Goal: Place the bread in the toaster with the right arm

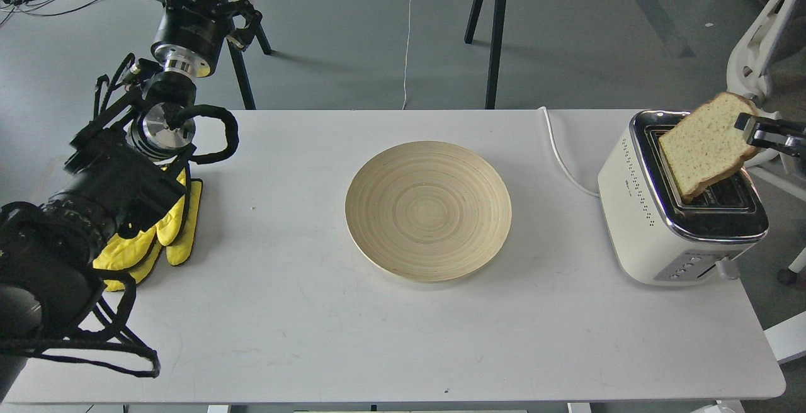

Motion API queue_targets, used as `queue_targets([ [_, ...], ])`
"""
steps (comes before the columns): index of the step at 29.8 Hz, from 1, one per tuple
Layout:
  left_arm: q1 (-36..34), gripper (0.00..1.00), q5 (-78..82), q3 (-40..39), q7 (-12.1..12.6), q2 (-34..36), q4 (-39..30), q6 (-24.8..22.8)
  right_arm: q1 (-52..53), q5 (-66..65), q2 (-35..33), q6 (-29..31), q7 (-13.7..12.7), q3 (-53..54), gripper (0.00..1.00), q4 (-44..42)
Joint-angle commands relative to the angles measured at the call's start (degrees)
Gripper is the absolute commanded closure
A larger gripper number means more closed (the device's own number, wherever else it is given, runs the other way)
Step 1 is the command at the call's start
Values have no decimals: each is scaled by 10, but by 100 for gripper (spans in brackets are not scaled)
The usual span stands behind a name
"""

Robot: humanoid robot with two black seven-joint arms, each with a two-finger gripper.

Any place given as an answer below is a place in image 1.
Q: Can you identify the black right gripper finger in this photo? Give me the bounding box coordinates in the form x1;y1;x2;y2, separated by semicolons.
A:
734;113;805;137
743;130;805;159

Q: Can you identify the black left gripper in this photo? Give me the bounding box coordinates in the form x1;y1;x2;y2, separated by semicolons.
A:
150;0;262;77

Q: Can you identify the slice of bread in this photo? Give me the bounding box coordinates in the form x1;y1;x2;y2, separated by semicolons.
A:
659;92;758;204

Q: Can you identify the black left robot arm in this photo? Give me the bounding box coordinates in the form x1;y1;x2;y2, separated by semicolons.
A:
1;0;271;391

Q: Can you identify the cream white toaster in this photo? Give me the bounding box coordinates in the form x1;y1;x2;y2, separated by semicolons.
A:
597;110;769;286

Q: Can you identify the white office chair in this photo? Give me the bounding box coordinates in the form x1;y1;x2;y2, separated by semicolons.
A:
726;0;806;285

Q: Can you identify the yellow cloth glove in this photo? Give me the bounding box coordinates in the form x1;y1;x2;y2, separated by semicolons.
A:
93;166;203;284

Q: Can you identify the round wooden plate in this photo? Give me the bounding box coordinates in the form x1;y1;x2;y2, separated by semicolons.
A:
344;141;513;282

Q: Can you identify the white toaster power cable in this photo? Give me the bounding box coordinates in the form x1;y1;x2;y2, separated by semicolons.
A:
537;106;601;199

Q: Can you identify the thin white hanging cable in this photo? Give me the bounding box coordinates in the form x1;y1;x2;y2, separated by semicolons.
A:
402;0;415;110

